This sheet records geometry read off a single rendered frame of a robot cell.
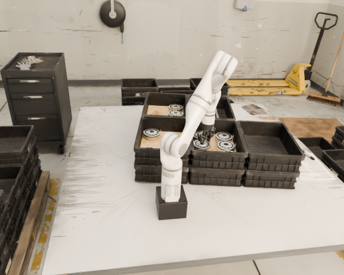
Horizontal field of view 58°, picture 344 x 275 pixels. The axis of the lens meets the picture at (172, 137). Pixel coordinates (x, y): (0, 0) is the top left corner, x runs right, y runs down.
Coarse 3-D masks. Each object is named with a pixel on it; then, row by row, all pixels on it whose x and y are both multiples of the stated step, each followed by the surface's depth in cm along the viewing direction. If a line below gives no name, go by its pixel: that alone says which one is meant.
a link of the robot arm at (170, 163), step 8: (168, 136) 132; (176, 136) 131; (160, 144) 134; (168, 144) 130; (160, 152) 135; (168, 152) 132; (168, 160) 136; (176, 160) 137; (168, 168) 135; (176, 168) 135
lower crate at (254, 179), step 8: (248, 176) 168; (256, 176) 168; (264, 176) 168; (272, 176) 166; (280, 176) 166; (288, 176) 166; (296, 176) 166; (248, 184) 171; (256, 184) 171; (264, 184) 171; (272, 184) 171; (280, 184) 170; (288, 184) 170
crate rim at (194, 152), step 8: (216, 120) 193; (224, 120) 193; (232, 120) 194; (240, 136) 176; (192, 144) 168; (192, 152) 160; (200, 152) 160; (208, 152) 160; (216, 152) 160; (224, 152) 160; (232, 152) 161; (240, 152) 161
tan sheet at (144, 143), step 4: (160, 132) 196; (164, 132) 197; (172, 132) 197; (176, 132) 197; (160, 136) 192; (144, 140) 187; (148, 140) 187; (156, 140) 187; (160, 140) 187; (144, 144) 183; (148, 144) 183; (152, 144) 183; (156, 144) 183
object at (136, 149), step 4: (144, 116) 193; (148, 116) 193; (152, 116) 193; (156, 116) 193; (160, 116) 194; (164, 116) 194; (140, 120) 188; (140, 124) 183; (140, 128) 179; (136, 136) 170; (136, 140) 166; (136, 144) 163; (136, 148) 159; (140, 148) 159; (144, 148) 160; (148, 148) 160; (152, 148) 160; (156, 148) 160; (188, 148) 162; (140, 152) 160; (144, 152) 160; (148, 152) 160; (152, 152) 160; (156, 152) 160; (188, 152) 160
